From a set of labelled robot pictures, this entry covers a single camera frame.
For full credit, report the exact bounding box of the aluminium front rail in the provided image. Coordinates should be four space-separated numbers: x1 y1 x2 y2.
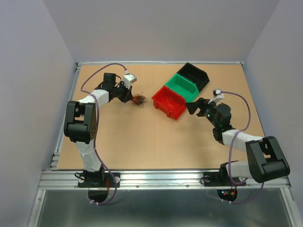
37 168 292 190

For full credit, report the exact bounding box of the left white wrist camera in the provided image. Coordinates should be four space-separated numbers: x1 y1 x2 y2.
122 74 137 89

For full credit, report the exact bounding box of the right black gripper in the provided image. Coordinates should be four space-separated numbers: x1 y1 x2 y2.
184 97 219 127

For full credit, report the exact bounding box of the green plastic bin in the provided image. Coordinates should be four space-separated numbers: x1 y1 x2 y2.
165 74 199 102

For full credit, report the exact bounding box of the thin wire bundle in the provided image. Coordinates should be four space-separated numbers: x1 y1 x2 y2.
131 90 148 108

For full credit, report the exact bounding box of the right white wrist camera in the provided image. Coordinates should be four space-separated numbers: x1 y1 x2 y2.
208 89 224 104

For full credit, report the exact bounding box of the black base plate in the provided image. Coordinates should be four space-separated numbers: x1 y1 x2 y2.
200 171 235 187
74 171 120 188

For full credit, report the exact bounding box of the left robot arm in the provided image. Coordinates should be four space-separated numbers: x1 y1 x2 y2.
63 71 137 186

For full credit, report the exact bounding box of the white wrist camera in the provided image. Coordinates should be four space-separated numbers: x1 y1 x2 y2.
122 74 137 89
208 89 224 104

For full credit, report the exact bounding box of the black plastic bin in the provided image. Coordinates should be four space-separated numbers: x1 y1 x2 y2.
177 62 210 92

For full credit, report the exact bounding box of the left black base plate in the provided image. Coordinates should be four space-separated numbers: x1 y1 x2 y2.
74 171 120 188

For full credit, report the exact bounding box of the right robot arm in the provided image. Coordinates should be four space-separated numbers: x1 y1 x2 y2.
186 98 290 184

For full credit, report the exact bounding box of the red plastic bin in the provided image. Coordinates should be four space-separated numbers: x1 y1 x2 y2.
152 86 186 120

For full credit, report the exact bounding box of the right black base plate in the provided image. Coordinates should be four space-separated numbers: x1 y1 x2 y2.
200 171 235 187

